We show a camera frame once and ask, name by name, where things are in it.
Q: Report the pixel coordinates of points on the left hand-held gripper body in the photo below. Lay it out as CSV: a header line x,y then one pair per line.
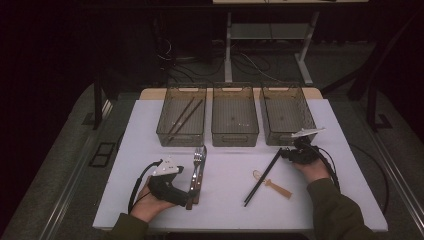
x,y
163,186

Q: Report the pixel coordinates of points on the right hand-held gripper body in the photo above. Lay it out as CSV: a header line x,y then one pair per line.
x,y
303,155

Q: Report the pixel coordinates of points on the metal fork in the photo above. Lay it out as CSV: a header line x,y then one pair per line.
x,y
203,160

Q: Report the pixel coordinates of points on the black chopstick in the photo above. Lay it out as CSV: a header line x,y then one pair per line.
x,y
266,173
263,176

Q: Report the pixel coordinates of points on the smoky transparent plastic bin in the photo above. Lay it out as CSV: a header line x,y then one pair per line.
x,y
283,110
180,140
235,110

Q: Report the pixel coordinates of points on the translucent amber plastic spoon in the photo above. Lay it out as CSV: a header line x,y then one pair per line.
x,y
278,190

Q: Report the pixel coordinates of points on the person's right hand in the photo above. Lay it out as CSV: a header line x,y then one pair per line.
x,y
315,171

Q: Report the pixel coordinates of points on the person's left hand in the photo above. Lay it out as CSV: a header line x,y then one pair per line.
x,y
146,206

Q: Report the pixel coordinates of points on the white tablecloth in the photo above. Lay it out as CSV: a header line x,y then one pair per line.
x,y
226,200

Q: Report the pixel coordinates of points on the light wooden table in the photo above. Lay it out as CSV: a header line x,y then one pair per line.
x,y
150,94

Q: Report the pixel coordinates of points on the black metal stand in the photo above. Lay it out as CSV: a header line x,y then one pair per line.
x,y
371,110
97,110

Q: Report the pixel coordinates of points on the black floor frame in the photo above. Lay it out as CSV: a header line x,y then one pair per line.
x,y
100,154

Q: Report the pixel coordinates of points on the aluminium floor rail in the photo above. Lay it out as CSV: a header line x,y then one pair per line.
x,y
71,186
401,186

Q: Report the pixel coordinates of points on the white metal desk frame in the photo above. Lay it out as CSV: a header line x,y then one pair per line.
x,y
228,50

